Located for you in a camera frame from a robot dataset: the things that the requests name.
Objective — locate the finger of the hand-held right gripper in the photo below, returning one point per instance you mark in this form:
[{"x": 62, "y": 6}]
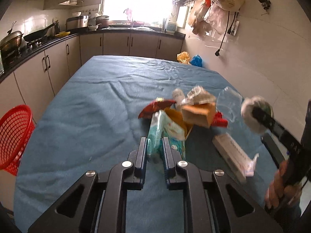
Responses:
[
  {"x": 269, "y": 125},
  {"x": 272, "y": 148}
]

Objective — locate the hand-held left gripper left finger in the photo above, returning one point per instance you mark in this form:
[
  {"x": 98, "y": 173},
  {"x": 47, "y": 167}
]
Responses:
[{"x": 143, "y": 155}]

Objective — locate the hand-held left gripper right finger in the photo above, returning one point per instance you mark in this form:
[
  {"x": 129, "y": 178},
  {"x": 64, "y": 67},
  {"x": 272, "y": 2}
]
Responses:
[{"x": 166, "y": 160}]

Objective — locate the light blue tissue packet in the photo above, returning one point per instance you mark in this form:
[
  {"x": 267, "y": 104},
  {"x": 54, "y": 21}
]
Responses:
[{"x": 155, "y": 136}]

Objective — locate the orange cardboard box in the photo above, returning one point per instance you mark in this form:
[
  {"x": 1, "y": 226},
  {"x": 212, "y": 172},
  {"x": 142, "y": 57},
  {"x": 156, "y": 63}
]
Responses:
[{"x": 178, "y": 120}]

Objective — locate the red mesh basket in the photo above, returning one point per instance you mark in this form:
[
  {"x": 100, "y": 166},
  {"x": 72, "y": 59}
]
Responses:
[{"x": 14, "y": 126}]

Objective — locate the person's right hand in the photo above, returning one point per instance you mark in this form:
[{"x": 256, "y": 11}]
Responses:
[{"x": 277, "y": 189}]

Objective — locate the long white box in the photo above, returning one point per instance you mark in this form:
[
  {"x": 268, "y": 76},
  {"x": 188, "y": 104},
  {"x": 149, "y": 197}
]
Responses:
[{"x": 230, "y": 150}]

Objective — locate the red snack bag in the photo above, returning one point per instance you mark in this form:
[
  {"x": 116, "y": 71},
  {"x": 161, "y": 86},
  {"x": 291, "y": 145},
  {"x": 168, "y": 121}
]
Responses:
[{"x": 151, "y": 109}]

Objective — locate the clear plastic container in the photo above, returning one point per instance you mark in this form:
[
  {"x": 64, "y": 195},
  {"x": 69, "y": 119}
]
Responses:
[{"x": 228, "y": 102}]

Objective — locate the red wrapper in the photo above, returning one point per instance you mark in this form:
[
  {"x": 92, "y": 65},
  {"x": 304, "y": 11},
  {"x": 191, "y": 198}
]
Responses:
[{"x": 220, "y": 121}]

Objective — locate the brown cardboard box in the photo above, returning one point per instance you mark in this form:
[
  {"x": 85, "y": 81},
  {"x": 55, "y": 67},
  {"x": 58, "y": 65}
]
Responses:
[{"x": 196, "y": 116}]

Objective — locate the blue tablecloth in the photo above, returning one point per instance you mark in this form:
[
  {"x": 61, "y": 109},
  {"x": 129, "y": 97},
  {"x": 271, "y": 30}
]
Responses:
[{"x": 97, "y": 116}]

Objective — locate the crumpled clear plastic wrapper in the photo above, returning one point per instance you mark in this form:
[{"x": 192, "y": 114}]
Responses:
[{"x": 196, "y": 94}]

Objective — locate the blue plastic bag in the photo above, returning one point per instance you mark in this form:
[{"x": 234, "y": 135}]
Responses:
[{"x": 196, "y": 61}]

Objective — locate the white power strip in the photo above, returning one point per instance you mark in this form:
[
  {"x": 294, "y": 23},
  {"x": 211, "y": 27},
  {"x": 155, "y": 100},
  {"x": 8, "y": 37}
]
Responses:
[{"x": 234, "y": 28}]

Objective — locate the yellow plastic bag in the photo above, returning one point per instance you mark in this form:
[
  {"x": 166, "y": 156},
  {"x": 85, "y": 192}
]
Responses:
[{"x": 183, "y": 57}]

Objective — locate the beige lower kitchen cabinets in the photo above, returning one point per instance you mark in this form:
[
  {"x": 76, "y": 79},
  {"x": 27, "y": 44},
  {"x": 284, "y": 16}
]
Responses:
[{"x": 116, "y": 45}]

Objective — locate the pinkish hanging plastic bag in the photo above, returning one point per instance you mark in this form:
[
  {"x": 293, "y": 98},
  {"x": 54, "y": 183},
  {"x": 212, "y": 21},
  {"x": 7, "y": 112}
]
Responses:
[{"x": 217, "y": 17}]

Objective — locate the brown hanging plastic bag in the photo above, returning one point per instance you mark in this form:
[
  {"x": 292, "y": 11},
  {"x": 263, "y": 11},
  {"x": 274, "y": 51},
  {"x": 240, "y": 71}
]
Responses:
[{"x": 198, "y": 21}]

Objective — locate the black kitchen countertop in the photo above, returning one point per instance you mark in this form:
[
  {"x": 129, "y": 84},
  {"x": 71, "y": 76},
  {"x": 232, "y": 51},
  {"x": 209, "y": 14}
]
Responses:
[{"x": 116, "y": 31}]

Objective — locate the white cutting board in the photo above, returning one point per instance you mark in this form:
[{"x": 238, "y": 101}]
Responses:
[{"x": 182, "y": 17}]

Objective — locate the stacked cooking pots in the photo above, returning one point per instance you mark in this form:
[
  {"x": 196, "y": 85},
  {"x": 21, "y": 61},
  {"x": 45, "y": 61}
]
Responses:
[{"x": 99, "y": 21}]

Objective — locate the yellow dish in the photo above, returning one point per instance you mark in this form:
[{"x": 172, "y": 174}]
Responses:
[{"x": 62, "y": 34}]

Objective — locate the steel rice cooker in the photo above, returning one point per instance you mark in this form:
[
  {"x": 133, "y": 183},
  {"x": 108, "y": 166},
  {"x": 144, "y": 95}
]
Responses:
[{"x": 77, "y": 22}]

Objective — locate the kitchen window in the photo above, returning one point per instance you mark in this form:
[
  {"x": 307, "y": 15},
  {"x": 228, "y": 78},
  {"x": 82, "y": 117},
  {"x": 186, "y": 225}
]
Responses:
[{"x": 138, "y": 0}]

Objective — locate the gas stove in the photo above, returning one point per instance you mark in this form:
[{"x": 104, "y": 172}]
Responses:
[{"x": 31, "y": 46}]

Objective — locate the black frying pan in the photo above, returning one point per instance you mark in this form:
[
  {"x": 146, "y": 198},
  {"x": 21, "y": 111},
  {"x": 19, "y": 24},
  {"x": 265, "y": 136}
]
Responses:
[{"x": 36, "y": 36}]

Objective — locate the metal wok with lid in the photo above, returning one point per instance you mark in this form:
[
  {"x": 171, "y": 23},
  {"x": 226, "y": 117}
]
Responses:
[{"x": 11, "y": 38}]

